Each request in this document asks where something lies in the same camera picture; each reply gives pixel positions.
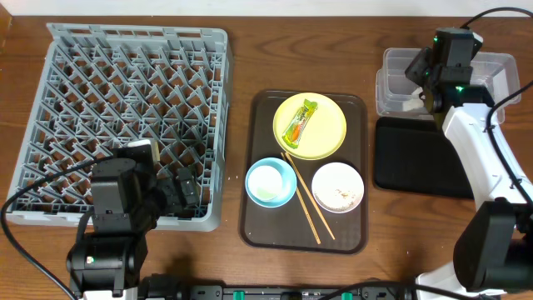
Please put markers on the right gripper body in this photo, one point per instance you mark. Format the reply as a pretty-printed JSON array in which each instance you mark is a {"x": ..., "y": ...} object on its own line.
[{"x": 419, "y": 67}]

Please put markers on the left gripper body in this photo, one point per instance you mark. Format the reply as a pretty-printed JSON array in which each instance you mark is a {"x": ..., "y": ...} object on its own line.
[{"x": 173, "y": 192}]

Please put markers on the green snack wrapper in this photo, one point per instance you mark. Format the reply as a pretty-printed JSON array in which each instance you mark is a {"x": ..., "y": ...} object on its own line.
[{"x": 292, "y": 135}]

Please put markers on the pink bowl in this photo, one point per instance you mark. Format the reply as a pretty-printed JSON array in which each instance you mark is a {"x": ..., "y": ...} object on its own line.
[{"x": 339, "y": 175}]

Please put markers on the white cup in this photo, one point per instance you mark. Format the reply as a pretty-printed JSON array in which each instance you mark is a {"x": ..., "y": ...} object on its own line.
[{"x": 264, "y": 183}]

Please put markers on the rice and food scraps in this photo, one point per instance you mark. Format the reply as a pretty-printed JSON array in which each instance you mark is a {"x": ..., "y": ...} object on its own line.
[{"x": 335, "y": 198}]

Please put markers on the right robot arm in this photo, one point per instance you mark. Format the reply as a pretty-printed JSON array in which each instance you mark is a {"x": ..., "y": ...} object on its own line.
[{"x": 494, "y": 253}]

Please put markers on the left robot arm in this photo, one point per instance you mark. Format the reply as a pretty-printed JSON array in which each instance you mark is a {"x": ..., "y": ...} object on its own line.
[{"x": 111, "y": 244}]

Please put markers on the black waste tray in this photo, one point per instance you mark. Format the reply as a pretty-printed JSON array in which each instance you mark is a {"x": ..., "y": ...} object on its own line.
[{"x": 414, "y": 156}]

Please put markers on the clear plastic bin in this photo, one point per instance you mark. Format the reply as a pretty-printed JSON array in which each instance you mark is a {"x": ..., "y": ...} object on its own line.
[{"x": 398, "y": 97}]

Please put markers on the light blue bowl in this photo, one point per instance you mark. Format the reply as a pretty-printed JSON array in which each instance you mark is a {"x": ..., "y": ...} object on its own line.
[{"x": 288, "y": 182}]

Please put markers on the yellow plate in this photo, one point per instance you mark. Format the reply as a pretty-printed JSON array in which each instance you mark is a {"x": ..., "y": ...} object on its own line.
[{"x": 324, "y": 132}]

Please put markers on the right wooden chopstick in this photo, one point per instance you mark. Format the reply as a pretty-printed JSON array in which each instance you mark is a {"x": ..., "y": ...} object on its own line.
[{"x": 309, "y": 194}]

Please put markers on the dark brown serving tray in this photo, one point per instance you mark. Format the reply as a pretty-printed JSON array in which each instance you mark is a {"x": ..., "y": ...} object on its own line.
[{"x": 286, "y": 227}]

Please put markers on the grey dish rack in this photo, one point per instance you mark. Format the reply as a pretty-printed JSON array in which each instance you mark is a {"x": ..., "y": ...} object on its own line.
[{"x": 105, "y": 86}]

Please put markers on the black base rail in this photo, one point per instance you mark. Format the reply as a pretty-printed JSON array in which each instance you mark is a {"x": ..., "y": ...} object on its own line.
[{"x": 167, "y": 286}]

